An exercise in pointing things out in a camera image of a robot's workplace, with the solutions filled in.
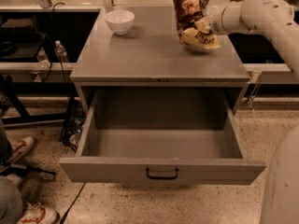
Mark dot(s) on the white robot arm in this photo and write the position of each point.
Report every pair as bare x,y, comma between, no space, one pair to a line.
274,20

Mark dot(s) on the black side table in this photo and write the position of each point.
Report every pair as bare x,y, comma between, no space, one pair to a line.
20,40

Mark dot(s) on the white ceramic bowl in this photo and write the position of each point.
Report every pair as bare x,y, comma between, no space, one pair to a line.
120,22

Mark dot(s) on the clear water bottle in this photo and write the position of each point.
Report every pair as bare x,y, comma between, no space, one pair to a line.
61,51
43,59

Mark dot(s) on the grey cabinet with counter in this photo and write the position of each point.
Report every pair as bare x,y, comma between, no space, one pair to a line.
150,54

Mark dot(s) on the black crate with bottles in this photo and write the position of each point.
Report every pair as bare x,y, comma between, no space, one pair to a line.
73,124

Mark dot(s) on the grey open top drawer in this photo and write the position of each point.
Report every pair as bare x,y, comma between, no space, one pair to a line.
130,129

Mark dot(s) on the black drawer handle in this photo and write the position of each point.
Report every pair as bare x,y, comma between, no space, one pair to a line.
162,175

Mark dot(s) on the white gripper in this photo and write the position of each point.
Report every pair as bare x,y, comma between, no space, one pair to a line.
215,20

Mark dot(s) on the white red sneaker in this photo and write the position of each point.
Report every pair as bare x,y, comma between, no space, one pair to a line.
38,214
21,148

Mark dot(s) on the grey trouser leg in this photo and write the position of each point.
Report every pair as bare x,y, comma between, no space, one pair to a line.
10,197

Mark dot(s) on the black tripod leg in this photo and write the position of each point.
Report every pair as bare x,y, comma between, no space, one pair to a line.
20,169

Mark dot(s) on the brown chip bag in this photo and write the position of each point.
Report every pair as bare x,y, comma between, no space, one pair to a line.
188,12

